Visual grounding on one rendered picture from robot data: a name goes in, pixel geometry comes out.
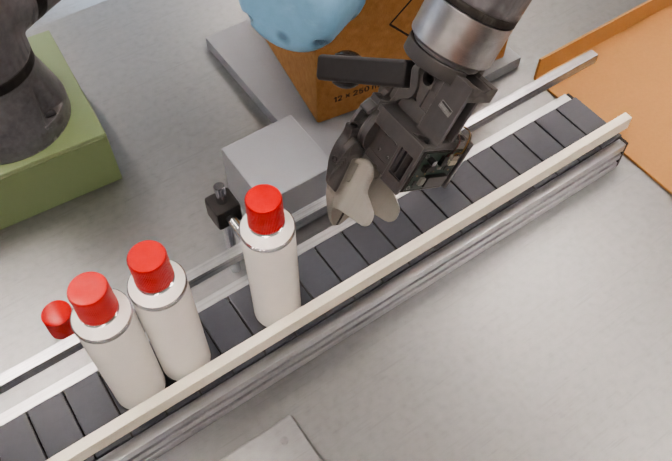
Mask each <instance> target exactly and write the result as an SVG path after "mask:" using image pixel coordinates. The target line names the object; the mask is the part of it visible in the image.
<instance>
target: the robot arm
mask: <svg viewBox="0 0 672 461"><path fill-rule="evenodd" d="M60 1H61V0H0V165H3V164H9V163H14V162H18V161H21V160H24V159H27V158H29V157H31V156H33V155H36V154H37V153H39V152H41V151H42V150H44V149H46V148H47V147H48V146H50V145H51V144H52V143H53V142H54V141H55V140H56V139H57V138H58V137H59V136H60V135H61V134H62V132H63V131H64V130H65V128H66V126H67V124H68V122H69V119H70V115H71V104H70V100H69V98H68V95H67V93H66V90H65V88H64V86H63V84H62V83H61V81H60V80H59V79H58V77H57V76H56V75H55V74H54V73H53V72H52V71H51V70H50V69H49V68H48V67H47V66H46V65H45V64H44V63H43V62H42V61H41V60H40V59H39V58H38V57H37V56H36V55H35V54H34V52H33V50H32V48H31V46H30V43H29V41H28V38H27V36H26V31H27V29H28V28H30V27H31V26H32V25H33V24H34V23H35V22H37V21H38V20H39V19H40V18H41V17H43V16H44V15H45V14H46V13H47V12H48V11H49V10H51V9H52V8H53V7H54V6H55V5H56V4H58V3H59V2H60ZM531 1H532V0H424V2H423V4H422V5H421V7H420V9H419V11H418V13H417V15H416V17H415V18H414V20H413V22H412V30H411V32H410V34H409V36H408V37H407V39H406V41H405V43H404V50H405V52H406V54H407V55H408V56H409V58H410V59H411V60H406V59H390V58H374V57H361V55H359V54H358V53H356V52H354V51H351V50H342V51H339V52H337V53H335V55H328V54H321V55H319V57H318V63H317V78H318V79H319V80H324V81H332V83H333V84H334V85H336V86H337V87H339V88H343V89H351V88H354V87H356V86H358V84H364V85H374V86H380V87H379V89H378V92H373V93H372V95H371V97H369V98H367V99H366V100H365V101H364V102H363V103H361V104H360V107H359V108H358V109H357V110H356V112H355V113H354V114H353V116H352V118H351V120H350V122H347V123H346V125H345V128H344V130H343V132H342V133H341V135H340V136H339V138H338V139H337V141H336V142H335V144H334V146H333V148H332V150H331V153H330V156H329V160H328V166H327V173H326V183H327V187H326V204H327V213H328V217H329V220H330V222H331V223H332V225H333V226H335V225H340V224H341V223H343V222H344V221H345V220H346V219H347V218H349V217H350V218H351V219H353V220H354V221H356V222H357V223H358V224H360V225H362V226H369V225H370V224H371V222H372V220H373V218H374V214H375V215H376V216H378V217H380V218H381V219H383V220H384V221H387V222H392V221H394V220H395V219H396V218H397V217H398V215H399V213H400V206H399V203H398V201H397V198H396V195H398V194H399V192H400V193H401V192H409V191H416V190H423V189H430V188H437V187H441V186H442V187H443V188H446V186H447V185H448V183H449V182H450V180H451V179H452V177H453V176H454V174H455V173H456V171H457V169H458V168H459V166H460V165H461V163H462V162H463V160H464V159H465V157H466V156H467V154H468V153H469V151H470V150H471V148H472V147H473V145H474V144H473V143H472V142H471V141H470V140H471V137H472V133H471V131H470V130H469V129H468V128H467V127H465V126H464V125H465V123H466V122H467V120H468V119H469V117H470V116H471V114H472V112H473V111H474V109H475V108H476V106H477V105H478V103H490V102H491V100H492V99H493V97H494V96H495V94H496V93H497V91H498V89H497V88H496V87H495V86H494V85H493V84H491V83H490V82H489V81H488V80H487V79H486V78H485V77H483V74H484V72H485V70H487V69H489V68H490V66H491V65H492V63H493V62H494V60H495V59H496V57H497V55H498V54H499V52H500V51H501V49H502V47H503V46H504V44H505V43H506V41H507V39H508V38H509V36H510V35H511V33H512V32H513V30H514V28H515V26H516V25H517V23H518V22H519V20H520V19H521V17H522V16H523V14H524V12H525V11H526V9H527V8H528V6H529V4H530V3H531ZM365 2H366V0H239V4H240V7H241V9H242V11H243V12H245V13H247V14H248V16H249V18H250V20H251V25H252V27H253V28H254V29H255V30H256V31H257V32H258V33H259V34H260V35H261V36H262V37H264V38H265V39H266V40H268V41H269V42H271V43H272V44H274V45H276V46H278V47H280V48H283V49H286V50H289V51H294V52H310V51H315V50H318V49H320V48H322V47H324V46H326V45H327V44H329V43H331V42H332V41H333V40H334V39H335V37H336V36H337V35H338V34H339V33H340V32H341V31H342V30H343V28H344V27H345V26H346V25H347V24H348V23H349V22H350V21H351V20H353V19H354V18H355V17H356V16H357V15H358V14H359V13H360V12H361V10H362V8H363V6H364V5H365ZM463 127H464V128H465V129H467V130H468V132H469V138H467V137H466V136H465V135H464V134H463V133H461V132H460V131H461V130H462V128H463ZM364 151H366V152H365V155H364V156H363V153H364ZM362 156H363V158H362Z"/></svg>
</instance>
